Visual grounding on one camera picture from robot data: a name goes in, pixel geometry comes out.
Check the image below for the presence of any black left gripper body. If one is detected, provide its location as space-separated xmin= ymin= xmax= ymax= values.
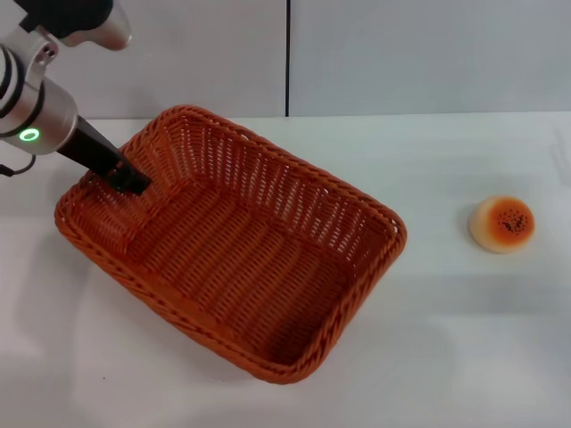
xmin=56 ymin=114 xmax=131 ymax=180

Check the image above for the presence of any orange woven plastic basket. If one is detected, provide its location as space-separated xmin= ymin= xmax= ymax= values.
xmin=54 ymin=104 xmax=409 ymax=385

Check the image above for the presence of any round toy bread bun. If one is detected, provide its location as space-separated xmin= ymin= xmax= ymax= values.
xmin=468 ymin=194 xmax=536 ymax=255

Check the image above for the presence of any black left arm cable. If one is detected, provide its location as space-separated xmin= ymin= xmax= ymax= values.
xmin=0 ymin=154 xmax=38 ymax=178

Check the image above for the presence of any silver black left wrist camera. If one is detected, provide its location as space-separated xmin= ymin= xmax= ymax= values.
xmin=17 ymin=0 xmax=134 ymax=53

